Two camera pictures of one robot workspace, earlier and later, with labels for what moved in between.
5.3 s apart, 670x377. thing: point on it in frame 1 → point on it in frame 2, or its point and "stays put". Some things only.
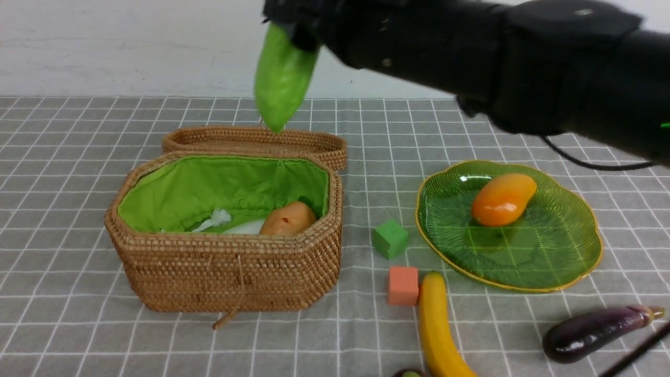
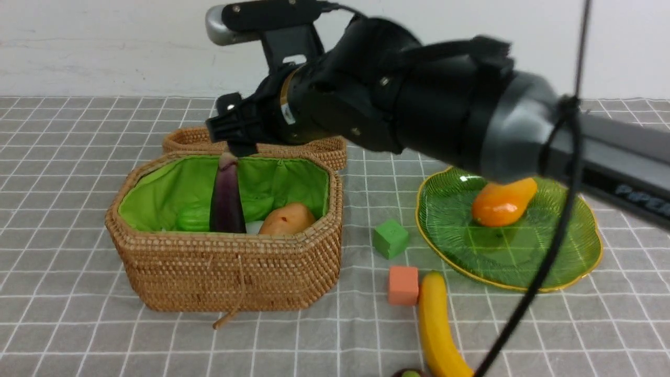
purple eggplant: x=577 y=336 → x=226 y=211
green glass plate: x=553 y=242 stays put
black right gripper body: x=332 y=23 → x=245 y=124
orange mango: x=502 y=199 stays put
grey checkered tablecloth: x=66 y=310 stays put
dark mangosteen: x=411 y=373 stays put
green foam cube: x=390 y=239 stays put
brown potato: x=291 y=219 stays put
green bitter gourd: x=283 y=72 → x=193 y=215
